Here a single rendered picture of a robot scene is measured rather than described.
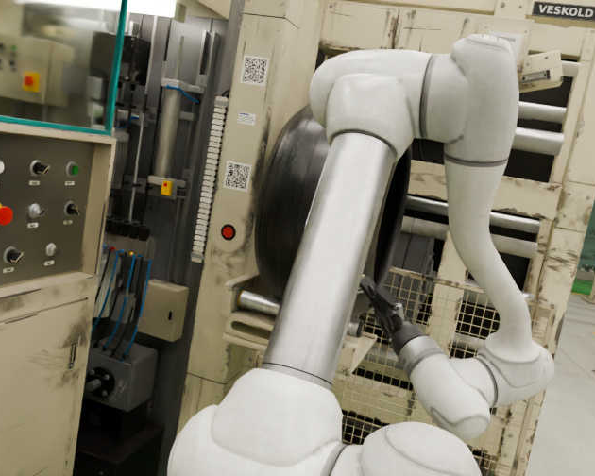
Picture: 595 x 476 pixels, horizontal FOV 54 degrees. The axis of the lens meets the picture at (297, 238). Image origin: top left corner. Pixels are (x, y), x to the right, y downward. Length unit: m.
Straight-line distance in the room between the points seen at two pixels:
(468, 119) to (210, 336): 1.08
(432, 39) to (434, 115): 0.92
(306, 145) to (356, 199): 0.59
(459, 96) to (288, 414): 0.51
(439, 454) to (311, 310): 0.24
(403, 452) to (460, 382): 0.49
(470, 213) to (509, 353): 0.34
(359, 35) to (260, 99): 0.40
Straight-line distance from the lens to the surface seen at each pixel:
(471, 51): 0.93
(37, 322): 1.53
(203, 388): 1.81
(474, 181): 0.96
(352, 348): 1.51
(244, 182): 1.65
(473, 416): 1.14
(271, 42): 1.67
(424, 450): 0.69
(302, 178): 1.39
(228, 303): 1.58
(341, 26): 1.89
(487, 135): 0.93
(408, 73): 0.94
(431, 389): 1.17
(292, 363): 0.78
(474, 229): 1.01
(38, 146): 1.48
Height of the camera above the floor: 1.32
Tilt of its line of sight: 8 degrees down
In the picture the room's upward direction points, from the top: 10 degrees clockwise
